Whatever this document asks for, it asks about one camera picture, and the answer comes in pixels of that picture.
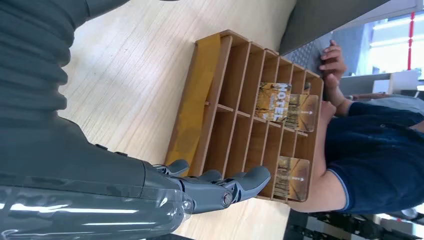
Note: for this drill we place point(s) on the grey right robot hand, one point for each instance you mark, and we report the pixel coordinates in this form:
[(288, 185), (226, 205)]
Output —
[(82, 185)]

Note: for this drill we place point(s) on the yellow arrow key card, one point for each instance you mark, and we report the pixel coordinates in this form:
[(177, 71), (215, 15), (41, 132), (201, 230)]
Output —
[(306, 114), (296, 179)]

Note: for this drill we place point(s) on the hotel print key card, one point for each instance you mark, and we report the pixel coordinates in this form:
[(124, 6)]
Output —
[(271, 102)]

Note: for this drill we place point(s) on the person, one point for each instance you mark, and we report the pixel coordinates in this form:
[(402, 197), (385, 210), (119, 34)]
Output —
[(374, 159)]

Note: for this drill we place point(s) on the wooden card rack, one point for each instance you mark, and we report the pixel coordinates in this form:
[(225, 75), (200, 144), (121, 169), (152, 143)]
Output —
[(238, 99)]

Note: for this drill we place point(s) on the grey laptop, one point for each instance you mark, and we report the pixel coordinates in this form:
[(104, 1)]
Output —
[(318, 23)]

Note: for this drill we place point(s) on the white desk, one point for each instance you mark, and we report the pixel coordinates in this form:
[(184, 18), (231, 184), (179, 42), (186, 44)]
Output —
[(381, 82)]

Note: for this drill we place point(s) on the red pole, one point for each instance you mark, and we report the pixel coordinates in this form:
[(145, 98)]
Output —
[(411, 39)]

